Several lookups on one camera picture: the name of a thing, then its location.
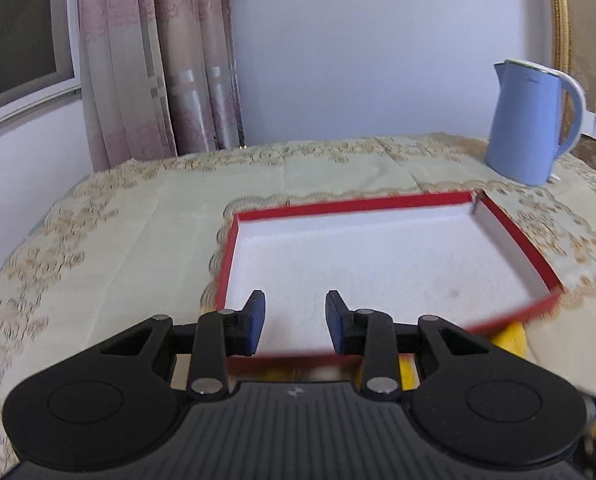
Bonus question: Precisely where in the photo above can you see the window with white frame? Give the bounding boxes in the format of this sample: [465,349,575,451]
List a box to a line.
[0,0,81,126]

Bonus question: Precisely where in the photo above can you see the pink floral curtain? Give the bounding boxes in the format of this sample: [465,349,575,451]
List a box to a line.
[79,0,245,170]

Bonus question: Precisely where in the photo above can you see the blue electric kettle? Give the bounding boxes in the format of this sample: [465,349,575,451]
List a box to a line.
[484,60,586,186]

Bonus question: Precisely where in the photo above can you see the cream embroidered tablecloth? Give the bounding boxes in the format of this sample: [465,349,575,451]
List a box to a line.
[0,133,596,477]

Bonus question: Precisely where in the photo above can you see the red shallow cardboard box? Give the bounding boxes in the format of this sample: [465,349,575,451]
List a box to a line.
[215,190,563,370]

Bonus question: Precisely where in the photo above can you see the yellow fruit piece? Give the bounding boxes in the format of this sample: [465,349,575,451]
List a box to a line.
[354,354,420,391]
[490,322,534,362]

